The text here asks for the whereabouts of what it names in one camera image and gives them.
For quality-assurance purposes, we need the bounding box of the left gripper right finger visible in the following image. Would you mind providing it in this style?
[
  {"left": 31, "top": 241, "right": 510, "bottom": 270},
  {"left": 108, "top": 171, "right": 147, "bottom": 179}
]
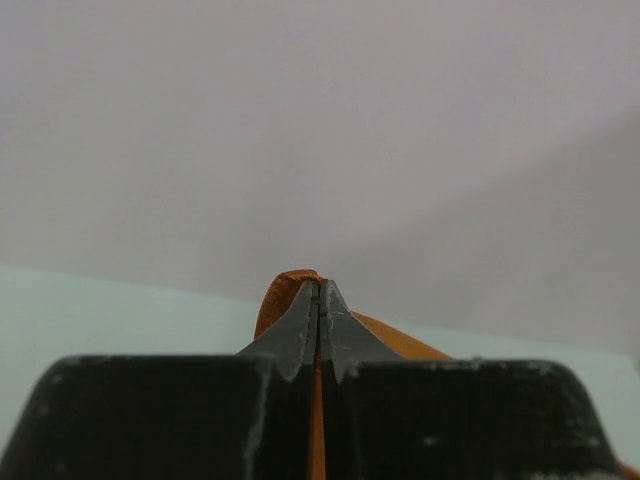
[{"left": 319, "top": 281, "right": 625, "bottom": 479}]

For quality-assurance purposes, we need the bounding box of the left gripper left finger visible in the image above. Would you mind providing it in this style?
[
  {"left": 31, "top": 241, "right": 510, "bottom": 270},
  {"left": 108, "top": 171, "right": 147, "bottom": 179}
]
[{"left": 1, "top": 281, "right": 319, "bottom": 479}]

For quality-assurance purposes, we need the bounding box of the orange cloth napkin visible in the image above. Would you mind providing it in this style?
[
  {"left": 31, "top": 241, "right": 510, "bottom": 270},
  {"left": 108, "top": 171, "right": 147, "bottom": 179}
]
[{"left": 253, "top": 270, "right": 639, "bottom": 479}]

